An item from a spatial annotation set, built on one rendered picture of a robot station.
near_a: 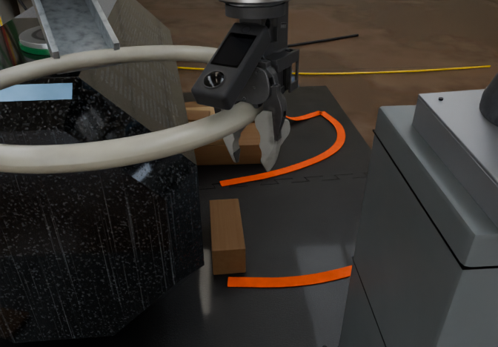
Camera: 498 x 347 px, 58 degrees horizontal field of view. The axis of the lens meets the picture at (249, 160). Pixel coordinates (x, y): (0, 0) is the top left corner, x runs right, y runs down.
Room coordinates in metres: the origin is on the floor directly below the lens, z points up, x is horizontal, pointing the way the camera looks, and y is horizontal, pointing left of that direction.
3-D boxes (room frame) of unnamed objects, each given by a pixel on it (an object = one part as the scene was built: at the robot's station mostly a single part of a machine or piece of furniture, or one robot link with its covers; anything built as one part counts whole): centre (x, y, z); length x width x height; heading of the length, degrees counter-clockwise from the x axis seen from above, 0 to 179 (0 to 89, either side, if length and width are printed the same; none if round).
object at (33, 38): (1.20, 0.50, 0.89); 0.21 x 0.21 x 0.01
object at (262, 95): (0.55, -0.01, 1.06); 0.09 x 0.08 x 0.12; 148
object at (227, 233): (1.32, 0.09, 0.07); 0.30 x 0.12 x 0.12; 6
